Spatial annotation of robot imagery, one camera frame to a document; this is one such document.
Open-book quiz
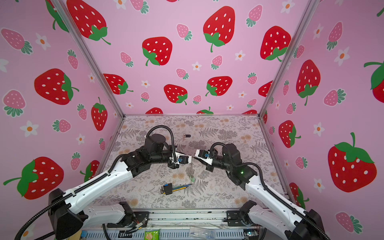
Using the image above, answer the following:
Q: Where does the green snack packet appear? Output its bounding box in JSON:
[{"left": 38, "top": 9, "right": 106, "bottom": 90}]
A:
[{"left": 144, "top": 230, "right": 160, "bottom": 240}]

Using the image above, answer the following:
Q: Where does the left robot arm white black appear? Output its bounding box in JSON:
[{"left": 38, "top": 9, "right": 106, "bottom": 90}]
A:
[{"left": 15, "top": 126, "right": 183, "bottom": 240}]

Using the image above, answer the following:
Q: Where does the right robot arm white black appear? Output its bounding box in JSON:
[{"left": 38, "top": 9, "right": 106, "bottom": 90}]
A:
[{"left": 195, "top": 143, "right": 329, "bottom": 240}]

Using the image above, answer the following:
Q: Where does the black connector with coloured wires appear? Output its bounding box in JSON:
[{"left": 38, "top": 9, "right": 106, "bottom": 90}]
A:
[{"left": 161, "top": 183, "right": 192, "bottom": 195}]

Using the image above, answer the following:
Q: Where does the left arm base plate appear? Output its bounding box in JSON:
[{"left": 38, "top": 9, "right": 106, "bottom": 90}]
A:
[{"left": 107, "top": 211, "right": 150, "bottom": 228}]

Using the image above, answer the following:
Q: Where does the aluminium rail frame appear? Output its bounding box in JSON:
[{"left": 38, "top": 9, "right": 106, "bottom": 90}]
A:
[{"left": 82, "top": 209, "right": 281, "bottom": 240}]

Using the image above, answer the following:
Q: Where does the clear plastic bag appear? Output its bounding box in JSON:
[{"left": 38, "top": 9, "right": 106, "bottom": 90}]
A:
[{"left": 189, "top": 226, "right": 216, "bottom": 240}]

